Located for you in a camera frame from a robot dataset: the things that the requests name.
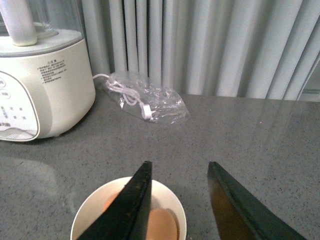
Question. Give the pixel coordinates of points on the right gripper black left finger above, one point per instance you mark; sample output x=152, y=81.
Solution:
x=127, y=216

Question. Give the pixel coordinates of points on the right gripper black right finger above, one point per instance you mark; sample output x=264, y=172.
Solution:
x=238, y=214

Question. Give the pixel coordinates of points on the clear plastic bag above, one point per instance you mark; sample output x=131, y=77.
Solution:
x=135, y=95

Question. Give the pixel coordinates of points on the white paper bowl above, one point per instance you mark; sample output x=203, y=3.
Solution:
x=92, y=207

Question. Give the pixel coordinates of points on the white Joyoung blender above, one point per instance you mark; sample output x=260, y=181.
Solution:
x=46, y=83

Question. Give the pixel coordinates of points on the brown egg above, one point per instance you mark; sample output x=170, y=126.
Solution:
x=167, y=219

